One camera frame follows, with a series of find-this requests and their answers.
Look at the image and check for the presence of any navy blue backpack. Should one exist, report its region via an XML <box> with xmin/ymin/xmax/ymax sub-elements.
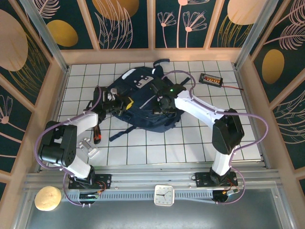
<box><xmin>83</xmin><ymin>58</ymin><xmax>191</xmax><ymax>142</ymax></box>

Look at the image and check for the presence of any black board with orange connectors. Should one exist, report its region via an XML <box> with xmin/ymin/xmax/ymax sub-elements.
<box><xmin>199</xmin><ymin>73</ymin><xmax>224</xmax><ymax>87</ymax></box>

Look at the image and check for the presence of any white square clock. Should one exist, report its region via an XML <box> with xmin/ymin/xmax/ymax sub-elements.
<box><xmin>153</xmin><ymin>184</ymin><xmax>175</xmax><ymax>206</ymax></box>

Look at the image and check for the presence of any beige round sponge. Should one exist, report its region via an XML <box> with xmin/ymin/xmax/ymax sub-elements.
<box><xmin>34</xmin><ymin>187</ymin><xmax>62</xmax><ymax>212</ymax></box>

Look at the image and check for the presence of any silver metal bracket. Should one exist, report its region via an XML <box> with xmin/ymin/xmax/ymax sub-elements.
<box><xmin>79</xmin><ymin>137</ymin><xmax>100</xmax><ymax>158</ymax></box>

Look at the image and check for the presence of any red black wire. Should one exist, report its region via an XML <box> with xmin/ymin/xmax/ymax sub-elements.
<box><xmin>223</xmin><ymin>84</ymin><xmax>244</xmax><ymax>91</ymax></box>

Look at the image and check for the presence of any aluminium mounting rail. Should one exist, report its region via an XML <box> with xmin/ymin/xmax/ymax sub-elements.
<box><xmin>23</xmin><ymin>166</ymin><xmax>281</xmax><ymax>190</ymax></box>

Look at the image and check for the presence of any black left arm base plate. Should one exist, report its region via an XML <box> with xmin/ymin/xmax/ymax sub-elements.
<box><xmin>68</xmin><ymin>173</ymin><xmax>112</xmax><ymax>190</ymax></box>

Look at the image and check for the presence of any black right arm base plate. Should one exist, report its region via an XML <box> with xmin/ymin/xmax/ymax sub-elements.
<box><xmin>195</xmin><ymin>171</ymin><xmax>238</xmax><ymax>189</ymax></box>

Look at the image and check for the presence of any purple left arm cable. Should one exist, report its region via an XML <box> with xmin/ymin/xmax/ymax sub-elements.
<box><xmin>34</xmin><ymin>85</ymin><xmax>102</xmax><ymax>207</ymax></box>

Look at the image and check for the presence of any grey slotted cable duct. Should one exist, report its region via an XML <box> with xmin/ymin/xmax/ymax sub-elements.
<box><xmin>61</xmin><ymin>189</ymin><xmax>215</xmax><ymax>203</ymax></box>

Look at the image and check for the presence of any aluminium frame post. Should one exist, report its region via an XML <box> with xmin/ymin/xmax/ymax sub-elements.
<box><xmin>20</xmin><ymin>0</ymin><xmax>70</xmax><ymax>73</ymax></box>
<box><xmin>234</xmin><ymin>0</ymin><xmax>279</xmax><ymax>70</ymax></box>

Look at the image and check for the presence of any black controller board with wires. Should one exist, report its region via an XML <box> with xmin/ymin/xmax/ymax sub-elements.
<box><xmin>78</xmin><ymin>190</ymin><xmax>103</xmax><ymax>207</ymax></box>
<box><xmin>213</xmin><ymin>188</ymin><xmax>241</xmax><ymax>205</ymax></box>

